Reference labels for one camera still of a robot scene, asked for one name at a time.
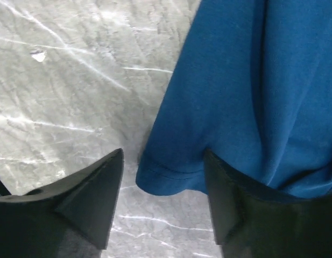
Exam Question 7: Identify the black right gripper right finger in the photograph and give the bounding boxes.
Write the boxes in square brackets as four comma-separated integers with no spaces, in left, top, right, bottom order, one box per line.
[204,149,332,258]

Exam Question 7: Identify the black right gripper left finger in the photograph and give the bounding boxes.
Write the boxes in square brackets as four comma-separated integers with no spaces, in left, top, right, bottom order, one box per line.
[0,149,124,258]

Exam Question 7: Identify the blue printed t-shirt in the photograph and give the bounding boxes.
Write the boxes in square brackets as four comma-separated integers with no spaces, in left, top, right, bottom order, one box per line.
[136,0,332,198]

